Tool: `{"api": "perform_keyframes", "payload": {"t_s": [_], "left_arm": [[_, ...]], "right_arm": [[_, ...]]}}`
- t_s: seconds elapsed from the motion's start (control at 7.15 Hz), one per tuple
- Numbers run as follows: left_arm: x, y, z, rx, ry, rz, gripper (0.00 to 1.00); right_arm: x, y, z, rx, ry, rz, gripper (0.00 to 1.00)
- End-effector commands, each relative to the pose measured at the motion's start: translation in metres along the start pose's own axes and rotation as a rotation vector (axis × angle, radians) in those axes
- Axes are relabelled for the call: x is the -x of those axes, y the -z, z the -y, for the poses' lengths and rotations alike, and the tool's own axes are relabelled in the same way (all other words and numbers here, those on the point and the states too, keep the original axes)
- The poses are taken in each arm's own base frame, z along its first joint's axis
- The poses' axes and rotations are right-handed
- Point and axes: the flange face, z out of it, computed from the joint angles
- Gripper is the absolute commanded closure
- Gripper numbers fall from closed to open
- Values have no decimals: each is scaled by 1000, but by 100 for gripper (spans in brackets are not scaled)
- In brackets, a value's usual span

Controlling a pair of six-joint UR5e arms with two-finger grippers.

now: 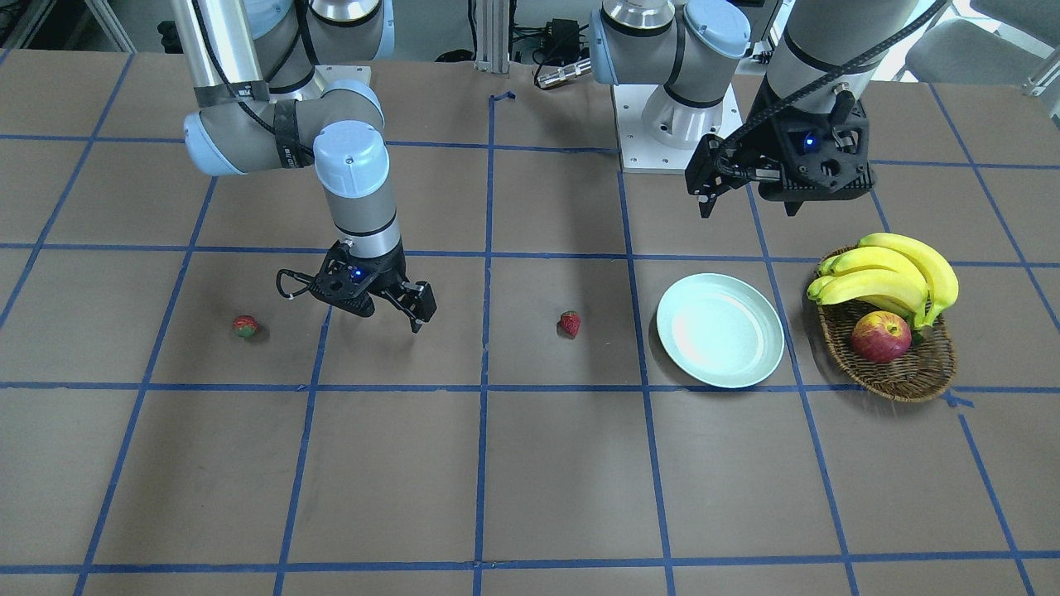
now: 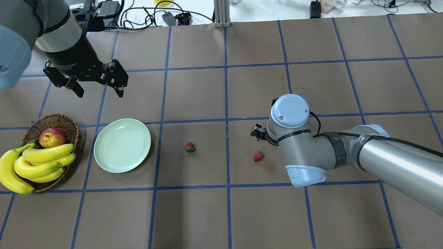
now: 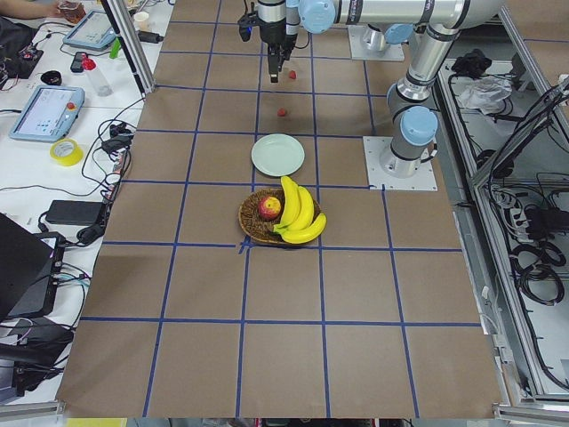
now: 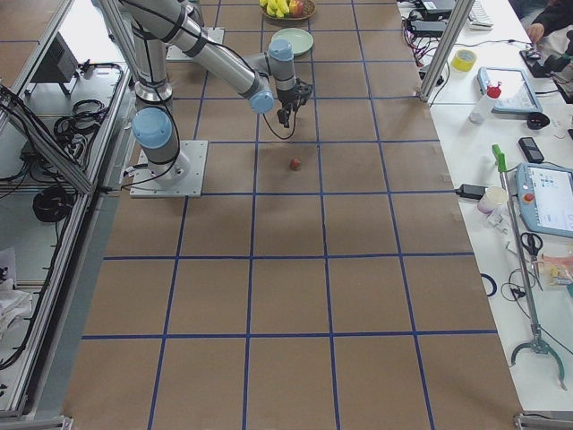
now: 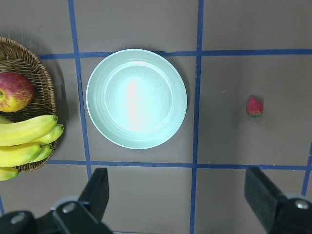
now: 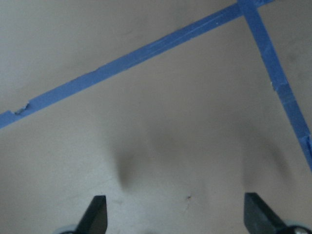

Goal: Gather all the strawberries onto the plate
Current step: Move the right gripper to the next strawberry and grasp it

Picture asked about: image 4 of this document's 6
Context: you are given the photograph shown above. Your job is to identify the long reach grabber tool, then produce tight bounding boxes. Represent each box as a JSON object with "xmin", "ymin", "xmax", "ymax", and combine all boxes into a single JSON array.
[{"xmin": 492, "ymin": 144, "xmax": 567, "ymax": 391}]

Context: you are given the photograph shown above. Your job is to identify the brown wicker basket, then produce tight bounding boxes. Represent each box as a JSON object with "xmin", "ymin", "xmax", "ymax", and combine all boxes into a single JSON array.
[{"xmin": 259, "ymin": 0, "xmax": 316, "ymax": 21}]

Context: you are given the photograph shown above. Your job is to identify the blue teach pendant far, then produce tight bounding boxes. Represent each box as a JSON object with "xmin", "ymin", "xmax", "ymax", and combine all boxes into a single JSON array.
[{"xmin": 476, "ymin": 66, "xmax": 543, "ymax": 115}]

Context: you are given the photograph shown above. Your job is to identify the red yellow apple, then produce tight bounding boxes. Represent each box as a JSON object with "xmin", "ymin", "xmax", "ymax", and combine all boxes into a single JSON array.
[{"xmin": 289, "ymin": 0, "xmax": 304, "ymax": 18}]

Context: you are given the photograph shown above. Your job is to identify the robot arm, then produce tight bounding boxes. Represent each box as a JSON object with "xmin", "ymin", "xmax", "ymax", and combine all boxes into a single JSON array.
[
  {"xmin": 117, "ymin": 1, "xmax": 312, "ymax": 128},
  {"xmin": 132, "ymin": 21, "xmax": 180, "ymax": 180}
]

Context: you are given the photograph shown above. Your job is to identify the yellow tape roll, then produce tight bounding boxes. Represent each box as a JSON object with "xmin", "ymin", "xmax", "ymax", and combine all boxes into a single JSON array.
[{"xmin": 451, "ymin": 49, "xmax": 477, "ymax": 73}]

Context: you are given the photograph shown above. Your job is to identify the black remote control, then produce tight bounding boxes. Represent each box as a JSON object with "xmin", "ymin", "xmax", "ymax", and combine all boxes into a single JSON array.
[{"xmin": 518, "ymin": 137, "xmax": 544, "ymax": 164}]

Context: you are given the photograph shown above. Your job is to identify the blue teach pendant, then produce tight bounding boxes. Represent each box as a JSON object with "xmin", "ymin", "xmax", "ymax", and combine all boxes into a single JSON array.
[
  {"xmin": 476, "ymin": 66, "xmax": 543, "ymax": 115},
  {"xmin": 516, "ymin": 163, "xmax": 572, "ymax": 238}
]

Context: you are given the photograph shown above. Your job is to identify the black power adapter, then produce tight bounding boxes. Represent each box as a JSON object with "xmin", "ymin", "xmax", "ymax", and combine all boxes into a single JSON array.
[{"xmin": 455, "ymin": 184, "xmax": 486, "ymax": 201}]

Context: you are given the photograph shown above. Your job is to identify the blue teach pendant near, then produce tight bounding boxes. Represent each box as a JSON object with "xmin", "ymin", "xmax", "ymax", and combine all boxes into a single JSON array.
[{"xmin": 516, "ymin": 163, "xmax": 572, "ymax": 238}]

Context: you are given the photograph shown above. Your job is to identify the red capped clear bottle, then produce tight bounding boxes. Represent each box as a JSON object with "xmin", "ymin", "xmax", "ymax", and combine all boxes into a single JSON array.
[{"xmin": 468, "ymin": 82, "xmax": 501, "ymax": 125}]

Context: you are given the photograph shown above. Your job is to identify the aluminium frame post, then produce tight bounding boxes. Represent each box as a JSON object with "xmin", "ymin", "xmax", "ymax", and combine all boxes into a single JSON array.
[{"xmin": 418, "ymin": 0, "xmax": 474, "ymax": 102}]

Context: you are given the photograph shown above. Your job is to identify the light green plate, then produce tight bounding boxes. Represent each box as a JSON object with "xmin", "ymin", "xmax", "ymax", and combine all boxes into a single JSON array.
[{"xmin": 271, "ymin": 28, "xmax": 314, "ymax": 56}]

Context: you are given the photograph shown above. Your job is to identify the black handled scissors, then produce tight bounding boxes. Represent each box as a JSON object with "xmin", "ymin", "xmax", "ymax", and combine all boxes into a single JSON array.
[{"xmin": 520, "ymin": 232, "xmax": 543, "ymax": 289}]

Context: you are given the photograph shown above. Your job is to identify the white paper cup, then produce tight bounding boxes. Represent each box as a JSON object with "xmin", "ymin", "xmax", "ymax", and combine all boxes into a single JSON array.
[{"xmin": 477, "ymin": 186, "xmax": 508, "ymax": 215}]

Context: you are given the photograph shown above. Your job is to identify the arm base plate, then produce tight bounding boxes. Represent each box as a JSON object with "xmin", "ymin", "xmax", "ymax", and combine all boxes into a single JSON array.
[
  {"xmin": 129, "ymin": 140, "xmax": 209, "ymax": 198},
  {"xmin": 165, "ymin": 26, "xmax": 225, "ymax": 62}
]

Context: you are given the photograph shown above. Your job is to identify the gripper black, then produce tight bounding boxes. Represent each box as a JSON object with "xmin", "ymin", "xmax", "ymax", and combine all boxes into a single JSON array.
[{"xmin": 275, "ymin": 76, "xmax": 312, "ymax": 128}]

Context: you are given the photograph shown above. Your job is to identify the yellow banana bunch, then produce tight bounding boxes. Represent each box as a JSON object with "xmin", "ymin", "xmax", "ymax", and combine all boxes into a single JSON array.
[{"xmin": 259, "ymin": 0, "xmax": 289, "ymax": 19}]

